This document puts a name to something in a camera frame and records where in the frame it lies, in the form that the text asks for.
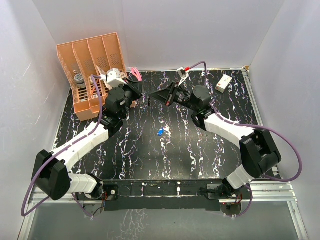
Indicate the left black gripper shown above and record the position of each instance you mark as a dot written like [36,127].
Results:
[136,87]

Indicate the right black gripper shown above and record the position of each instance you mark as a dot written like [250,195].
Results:
[165,95]

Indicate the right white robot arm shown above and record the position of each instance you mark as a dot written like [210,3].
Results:
[258,151]

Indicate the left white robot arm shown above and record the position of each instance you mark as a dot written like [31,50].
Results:
[51,172]

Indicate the white packaged card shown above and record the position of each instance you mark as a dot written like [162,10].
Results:
[102,74]

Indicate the blue key tag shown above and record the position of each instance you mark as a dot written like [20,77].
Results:
[160,132]

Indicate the small white beige box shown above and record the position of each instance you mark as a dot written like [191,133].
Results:
[92,79]

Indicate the orange perforated file organizer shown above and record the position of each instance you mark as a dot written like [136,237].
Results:
[83,56]

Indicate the grey round canister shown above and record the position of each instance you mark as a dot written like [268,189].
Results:
[79,80]

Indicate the white red small box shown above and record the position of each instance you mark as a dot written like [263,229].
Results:
[223,83]

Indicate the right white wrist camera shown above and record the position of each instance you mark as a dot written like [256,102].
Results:
[183,73]

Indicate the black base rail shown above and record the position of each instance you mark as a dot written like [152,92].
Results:
[169,195]

